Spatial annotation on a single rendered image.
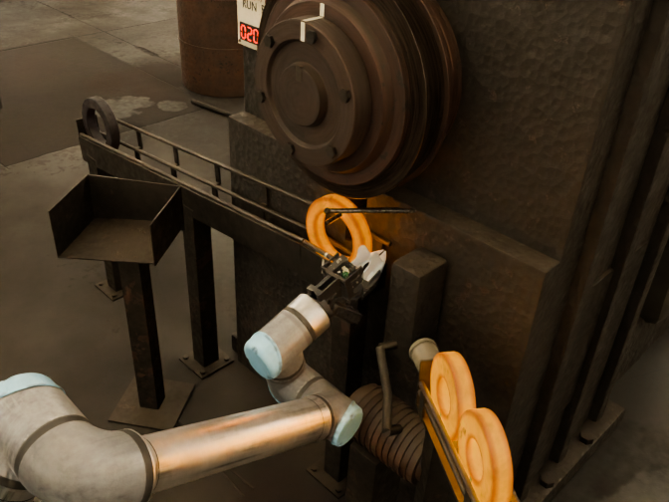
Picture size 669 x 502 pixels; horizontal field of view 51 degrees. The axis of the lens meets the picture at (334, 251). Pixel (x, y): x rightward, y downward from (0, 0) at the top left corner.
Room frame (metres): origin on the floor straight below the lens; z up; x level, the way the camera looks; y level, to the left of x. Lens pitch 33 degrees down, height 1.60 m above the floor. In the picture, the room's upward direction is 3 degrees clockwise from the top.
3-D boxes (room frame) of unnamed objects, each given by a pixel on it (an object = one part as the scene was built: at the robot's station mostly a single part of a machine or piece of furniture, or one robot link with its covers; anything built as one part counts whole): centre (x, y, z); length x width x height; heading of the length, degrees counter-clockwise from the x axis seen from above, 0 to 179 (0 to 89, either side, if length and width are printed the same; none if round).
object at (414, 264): (1.20, -0.18, 0.68); 0.11 x 0.08 x 0.24; 137
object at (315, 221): (1.36, -0.01, 0.75); 0.18 x 0.03 x 0.18; 47
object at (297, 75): (1.28, 0.07, 1.11); 0.28 x 0.06 x 0.28; 47
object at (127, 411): (1.52, 0.56, 0.36); 0.26 x 0.20 x 0.72; 82
